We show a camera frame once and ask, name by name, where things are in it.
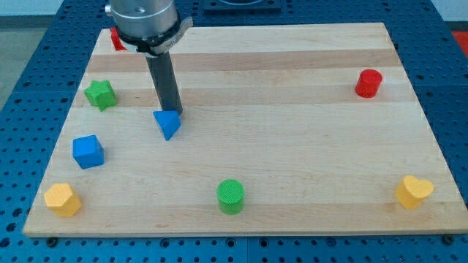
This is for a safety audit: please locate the red block behind arm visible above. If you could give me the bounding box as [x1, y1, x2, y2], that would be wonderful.
[110, 27, 126, 51]

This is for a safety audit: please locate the blue triangle block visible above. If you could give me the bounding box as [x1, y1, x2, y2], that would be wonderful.
[153, 110, 181, 141]

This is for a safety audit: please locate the green cylinder block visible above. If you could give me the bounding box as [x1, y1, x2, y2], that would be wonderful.
[216, 179, 244, 215]

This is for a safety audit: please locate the wooden board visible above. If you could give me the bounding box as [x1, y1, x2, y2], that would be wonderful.
[23, 23, 467, 237]

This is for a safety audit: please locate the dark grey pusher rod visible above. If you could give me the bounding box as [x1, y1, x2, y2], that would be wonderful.
[146, 53, 183, 115]

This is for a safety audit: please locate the black mounting plate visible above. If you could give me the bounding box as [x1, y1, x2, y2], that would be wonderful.
[203, 0, 282, 12]

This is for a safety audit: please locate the green star block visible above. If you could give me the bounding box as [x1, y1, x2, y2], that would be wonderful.
[84, 80, 117, 112]

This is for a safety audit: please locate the red cylinder block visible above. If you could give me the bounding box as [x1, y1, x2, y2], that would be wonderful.
[355, 69, 383, 99]

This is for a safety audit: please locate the blue cube block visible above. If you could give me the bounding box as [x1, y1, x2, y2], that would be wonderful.
[72, 134, 105, 169]

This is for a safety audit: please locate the yellow hexagon block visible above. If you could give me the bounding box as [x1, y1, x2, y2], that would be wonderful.
[44, 183, 83, 218]

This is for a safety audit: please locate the yellow heart block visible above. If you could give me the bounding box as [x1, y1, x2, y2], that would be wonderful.
[395, 175, 434, 210]

